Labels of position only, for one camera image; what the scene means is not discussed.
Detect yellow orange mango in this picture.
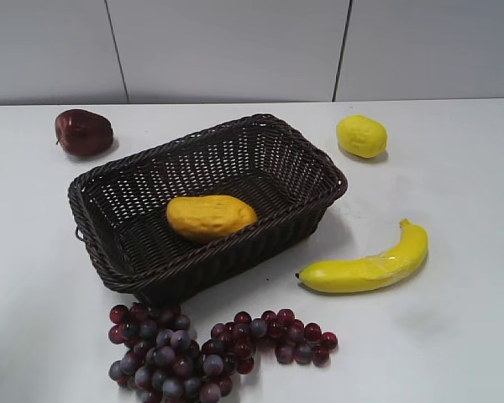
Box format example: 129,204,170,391
166,195,258,243

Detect purple red grape bunch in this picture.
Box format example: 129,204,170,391
108,302,339,402

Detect dark red apple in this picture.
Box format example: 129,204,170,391
55,109,113,157

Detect dark brown wicker basket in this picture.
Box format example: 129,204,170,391
68,114,348,306

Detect yellow lemon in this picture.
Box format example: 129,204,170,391
336,115,388,159

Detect yellow banana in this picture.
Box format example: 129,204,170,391
296,219,428,294

